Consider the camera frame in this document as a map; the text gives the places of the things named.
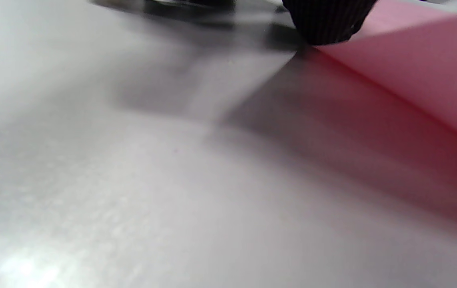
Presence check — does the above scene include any person's left hand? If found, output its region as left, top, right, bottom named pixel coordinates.
left=282, top=0, right=377, bottom=45

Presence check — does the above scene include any pink paper sheet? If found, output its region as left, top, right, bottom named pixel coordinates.
left=220, top=0, right=457, bottom=232

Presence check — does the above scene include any dark brown block paperweight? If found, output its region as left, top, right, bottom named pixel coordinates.
left=90, top=0, right=305, bottom=50

